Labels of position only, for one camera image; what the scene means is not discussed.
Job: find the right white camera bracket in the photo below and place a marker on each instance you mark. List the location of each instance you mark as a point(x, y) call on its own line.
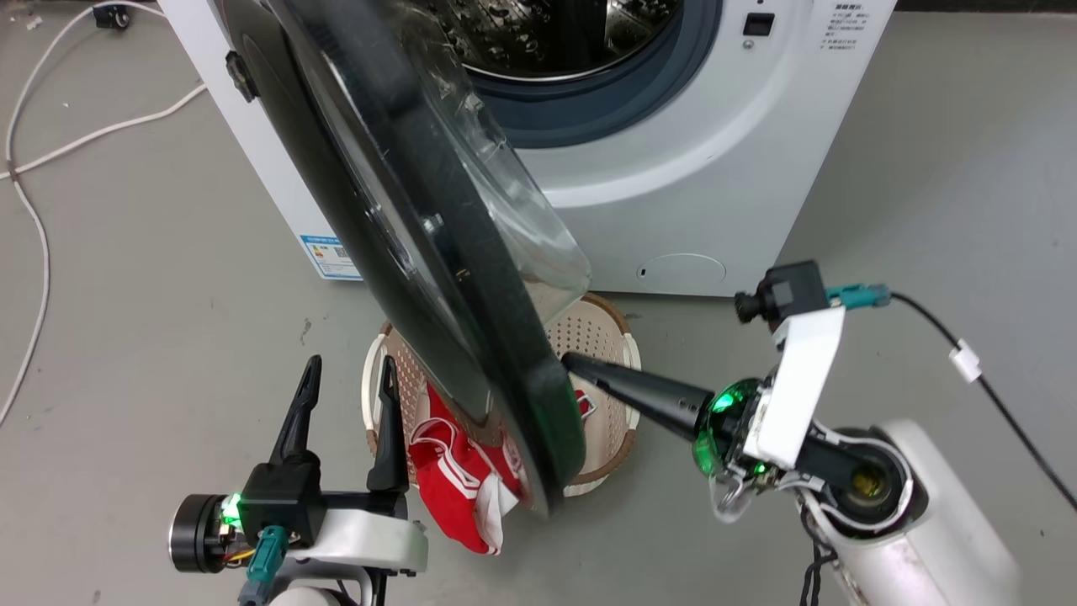
point(803, 387)

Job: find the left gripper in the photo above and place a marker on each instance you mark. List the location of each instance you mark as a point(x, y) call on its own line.
point(282, 501)

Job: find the left white camera bracket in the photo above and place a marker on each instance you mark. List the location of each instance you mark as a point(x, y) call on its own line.
point(370, 539)

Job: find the white camera bracket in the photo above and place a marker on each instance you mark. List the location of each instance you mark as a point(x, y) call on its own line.
point(803, 387)
point(370, 539)

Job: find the perforated beige laundry basket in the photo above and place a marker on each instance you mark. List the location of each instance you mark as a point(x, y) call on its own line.
point(589, 337)

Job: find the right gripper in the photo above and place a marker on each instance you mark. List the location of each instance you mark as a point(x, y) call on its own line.
point(728, 421)

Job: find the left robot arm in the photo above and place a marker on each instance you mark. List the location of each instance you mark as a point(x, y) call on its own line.
point(311, 598)

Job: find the blue energy label sticker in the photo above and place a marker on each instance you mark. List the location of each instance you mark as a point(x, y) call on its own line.
point(330, 257)

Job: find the black round washer door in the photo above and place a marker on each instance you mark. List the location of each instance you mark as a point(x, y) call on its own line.
point(505, 379)

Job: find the red and white garment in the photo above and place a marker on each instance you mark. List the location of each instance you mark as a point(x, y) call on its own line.
point(454, 497)

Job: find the white washing machine body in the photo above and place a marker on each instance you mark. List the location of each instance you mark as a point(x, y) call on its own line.
point(715, 210)

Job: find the grey rubber door gasket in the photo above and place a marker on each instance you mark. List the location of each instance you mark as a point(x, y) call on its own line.
point(623, 109)

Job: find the steel washer drum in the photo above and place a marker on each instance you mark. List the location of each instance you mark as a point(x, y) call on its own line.
point(547, 34)

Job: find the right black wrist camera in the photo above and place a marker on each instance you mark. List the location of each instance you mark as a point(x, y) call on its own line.
point(791, 290)

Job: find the round filter cover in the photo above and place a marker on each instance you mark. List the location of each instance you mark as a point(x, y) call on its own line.
point(681, 273)

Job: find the black door hinge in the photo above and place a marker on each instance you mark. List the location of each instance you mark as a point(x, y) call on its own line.
point(242, 76)

